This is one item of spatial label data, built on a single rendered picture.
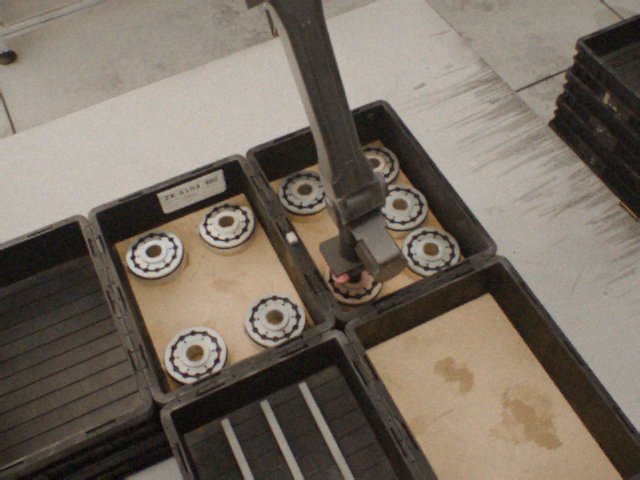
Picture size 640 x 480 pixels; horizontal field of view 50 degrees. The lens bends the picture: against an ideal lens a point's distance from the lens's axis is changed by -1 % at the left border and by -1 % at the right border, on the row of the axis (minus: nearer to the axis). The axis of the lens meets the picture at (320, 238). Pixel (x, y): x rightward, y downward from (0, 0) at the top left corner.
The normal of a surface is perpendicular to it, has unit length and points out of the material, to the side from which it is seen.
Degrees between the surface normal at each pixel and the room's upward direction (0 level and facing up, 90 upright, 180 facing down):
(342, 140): 78
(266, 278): 0
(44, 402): 0
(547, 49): 0
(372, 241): 12
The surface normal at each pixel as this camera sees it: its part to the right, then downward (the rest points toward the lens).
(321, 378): -0.03, -0.55
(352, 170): 0.42, 0.61
